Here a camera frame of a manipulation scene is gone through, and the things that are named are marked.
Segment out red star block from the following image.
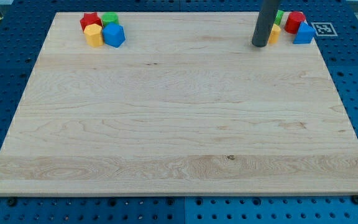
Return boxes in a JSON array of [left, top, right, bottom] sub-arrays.
[[80, 12, 103, 31]]

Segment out blue triangle block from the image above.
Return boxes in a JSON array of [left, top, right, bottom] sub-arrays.
[[293, 22, 316, 44]]

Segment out black bolt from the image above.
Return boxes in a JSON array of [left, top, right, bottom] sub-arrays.
[[6, 197, 17, 207], [351, 195, 358, 205]]

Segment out yellow heart block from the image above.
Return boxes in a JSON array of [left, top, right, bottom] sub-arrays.
[[268, 24, 282, 44]]

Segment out light wooden board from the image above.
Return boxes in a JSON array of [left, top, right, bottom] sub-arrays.
[[0, 12, 358, 197]]

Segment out black bolt front left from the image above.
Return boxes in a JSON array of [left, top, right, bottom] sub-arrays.
[[6, 197, 17, 207]]

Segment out yellow hexagon block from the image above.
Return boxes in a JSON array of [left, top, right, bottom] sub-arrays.
[[84, 24, 104, 47]]

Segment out green block behind rod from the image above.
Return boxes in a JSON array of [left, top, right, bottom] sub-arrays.
[[274, 10, 284, 26]]

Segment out black bolt front right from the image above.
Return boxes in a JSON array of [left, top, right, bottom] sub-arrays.
[[351, 195, 358, 205]]

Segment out green cylinder block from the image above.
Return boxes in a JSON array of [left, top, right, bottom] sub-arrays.
[[101, 12, 119, 27]]

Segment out red cylinder block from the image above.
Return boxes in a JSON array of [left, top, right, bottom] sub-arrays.
[[285, 11, 306, 34]]

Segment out white fiducial marker tag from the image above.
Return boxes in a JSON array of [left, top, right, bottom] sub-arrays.
[[311, 22, 337, 37]]

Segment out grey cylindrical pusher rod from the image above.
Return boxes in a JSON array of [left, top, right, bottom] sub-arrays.
[[251, 0, 281, 47]]

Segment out blue pentagon block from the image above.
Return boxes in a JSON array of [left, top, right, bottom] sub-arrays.
[[102, 23, 126, 48]]

